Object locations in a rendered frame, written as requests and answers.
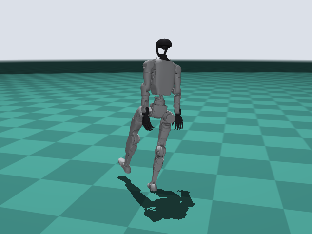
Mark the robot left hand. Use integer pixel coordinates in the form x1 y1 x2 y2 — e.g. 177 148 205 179
142 107 154 131

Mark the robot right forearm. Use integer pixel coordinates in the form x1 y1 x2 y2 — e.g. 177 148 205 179
173 93 181 114

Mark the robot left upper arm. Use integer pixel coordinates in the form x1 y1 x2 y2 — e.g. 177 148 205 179
143 60 155 92

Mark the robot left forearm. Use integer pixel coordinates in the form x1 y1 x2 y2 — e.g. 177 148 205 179
140 83 150 113

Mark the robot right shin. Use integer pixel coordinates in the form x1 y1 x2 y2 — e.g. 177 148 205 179
151 147 166 184

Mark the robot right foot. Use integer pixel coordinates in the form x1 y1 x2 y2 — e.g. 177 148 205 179
147 182 157 191

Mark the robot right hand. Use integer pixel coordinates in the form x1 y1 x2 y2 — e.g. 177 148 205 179
172 109 183 130

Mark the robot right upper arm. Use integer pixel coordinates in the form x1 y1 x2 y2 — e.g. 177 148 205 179
172 64 181 95

